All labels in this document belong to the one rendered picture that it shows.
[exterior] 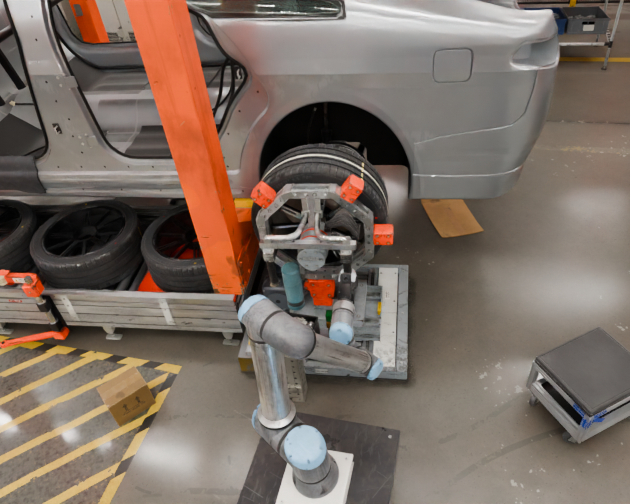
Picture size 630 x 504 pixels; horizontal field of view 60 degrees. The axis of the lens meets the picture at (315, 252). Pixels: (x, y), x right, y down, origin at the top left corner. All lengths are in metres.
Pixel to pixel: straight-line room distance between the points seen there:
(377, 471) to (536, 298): 1.60
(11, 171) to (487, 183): 2.66
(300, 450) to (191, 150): 1.25
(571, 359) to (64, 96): 2.80
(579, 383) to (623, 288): 1.13
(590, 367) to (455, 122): 1.28
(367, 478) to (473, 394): 0.86
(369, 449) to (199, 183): 1.35
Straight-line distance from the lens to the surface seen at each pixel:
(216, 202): 2.44
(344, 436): 2.51
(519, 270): 3.69
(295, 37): 2.58
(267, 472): 2.48
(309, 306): 3.10
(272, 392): 2.04
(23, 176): 3.58
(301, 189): 2.40
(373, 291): 3.26
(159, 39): 2.14
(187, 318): 3.20
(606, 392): 2.76
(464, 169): 2.84
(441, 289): 3.49
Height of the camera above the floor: 2.48
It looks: 41 degrees down
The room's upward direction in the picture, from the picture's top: 7 degrees counter-clockwise
